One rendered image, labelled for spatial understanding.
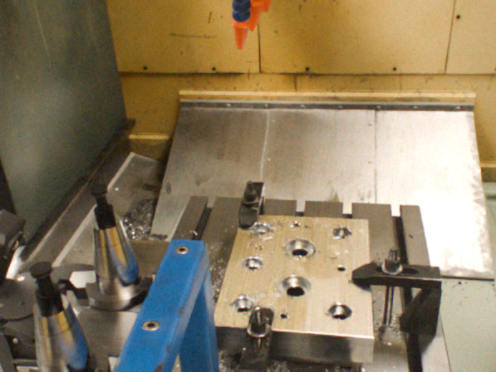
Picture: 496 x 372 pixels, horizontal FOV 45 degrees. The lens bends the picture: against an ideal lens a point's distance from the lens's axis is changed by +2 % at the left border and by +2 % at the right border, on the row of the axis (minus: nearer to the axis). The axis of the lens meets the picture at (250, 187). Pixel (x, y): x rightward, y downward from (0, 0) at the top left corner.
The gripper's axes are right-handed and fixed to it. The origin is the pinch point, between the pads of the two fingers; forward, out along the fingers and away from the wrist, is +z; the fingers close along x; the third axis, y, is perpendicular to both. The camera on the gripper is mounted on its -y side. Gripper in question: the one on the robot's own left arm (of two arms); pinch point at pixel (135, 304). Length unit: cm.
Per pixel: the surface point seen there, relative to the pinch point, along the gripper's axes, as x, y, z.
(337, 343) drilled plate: -18.8, 22.8, 19.4
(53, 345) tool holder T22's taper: 12.5, -7.2, -0.9
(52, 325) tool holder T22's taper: 12.2, -9.0, -0.7
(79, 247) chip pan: -76, 52, -49
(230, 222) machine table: -58, 30, -3
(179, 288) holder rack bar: 0.8, -2.9, 5.0
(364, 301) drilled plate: -25.9, 21.3, 23.1
